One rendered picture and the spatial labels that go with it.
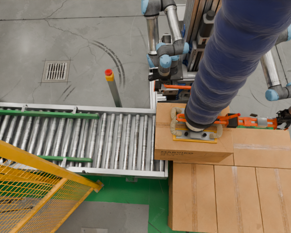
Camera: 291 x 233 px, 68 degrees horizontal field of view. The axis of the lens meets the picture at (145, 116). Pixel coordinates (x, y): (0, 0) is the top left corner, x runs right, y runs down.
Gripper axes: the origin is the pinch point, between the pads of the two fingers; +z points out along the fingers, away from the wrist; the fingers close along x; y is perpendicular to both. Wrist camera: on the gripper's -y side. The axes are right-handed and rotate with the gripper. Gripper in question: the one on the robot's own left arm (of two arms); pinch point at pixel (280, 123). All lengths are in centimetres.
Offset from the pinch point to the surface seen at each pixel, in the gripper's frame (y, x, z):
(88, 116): 162, -20, 56
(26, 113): 227, -19, 53
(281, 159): -34, 10, 67
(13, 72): 308, -109, 115
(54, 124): 200, -11, 63
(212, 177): 34, 32, 66
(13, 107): 247, -27, 58
